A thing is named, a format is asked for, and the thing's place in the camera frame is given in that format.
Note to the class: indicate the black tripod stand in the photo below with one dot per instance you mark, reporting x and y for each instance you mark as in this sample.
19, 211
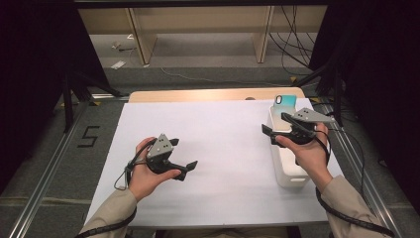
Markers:
335, 89
69, 99

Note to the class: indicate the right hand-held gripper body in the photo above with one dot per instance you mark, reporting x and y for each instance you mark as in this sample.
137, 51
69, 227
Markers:
307, 124

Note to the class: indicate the iridescent phone case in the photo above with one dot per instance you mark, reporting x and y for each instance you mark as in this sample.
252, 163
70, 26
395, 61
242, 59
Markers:
285, 102

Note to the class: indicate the white foam board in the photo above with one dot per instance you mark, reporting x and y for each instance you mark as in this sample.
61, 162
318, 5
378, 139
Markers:
224, 185

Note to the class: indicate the light wooden desk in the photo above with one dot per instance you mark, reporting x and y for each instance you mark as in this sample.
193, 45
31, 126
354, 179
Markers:
198, 20

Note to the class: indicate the person's left hand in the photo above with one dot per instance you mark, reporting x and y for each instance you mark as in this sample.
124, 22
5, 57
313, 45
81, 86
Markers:
145, 181

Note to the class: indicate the wooden table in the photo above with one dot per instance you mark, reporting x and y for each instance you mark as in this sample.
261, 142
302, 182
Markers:
204, 95

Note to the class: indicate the aluminium floor rail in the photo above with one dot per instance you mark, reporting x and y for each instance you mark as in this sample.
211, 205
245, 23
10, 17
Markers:
363, 178
46, 175

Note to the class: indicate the black curtain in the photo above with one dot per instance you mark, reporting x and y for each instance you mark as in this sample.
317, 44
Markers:
379, 66
36, 66

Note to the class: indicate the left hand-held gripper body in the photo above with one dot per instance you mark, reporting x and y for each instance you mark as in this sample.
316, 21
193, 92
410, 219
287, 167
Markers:
160, 150

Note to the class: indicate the white paper scrap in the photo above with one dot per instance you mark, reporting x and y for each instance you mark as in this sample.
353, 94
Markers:
118, 64

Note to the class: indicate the person's right hand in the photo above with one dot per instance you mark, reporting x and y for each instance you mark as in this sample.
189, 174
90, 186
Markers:
308, 158

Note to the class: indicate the white plastic bin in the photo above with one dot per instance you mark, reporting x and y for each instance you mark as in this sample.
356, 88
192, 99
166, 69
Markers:
290, 172

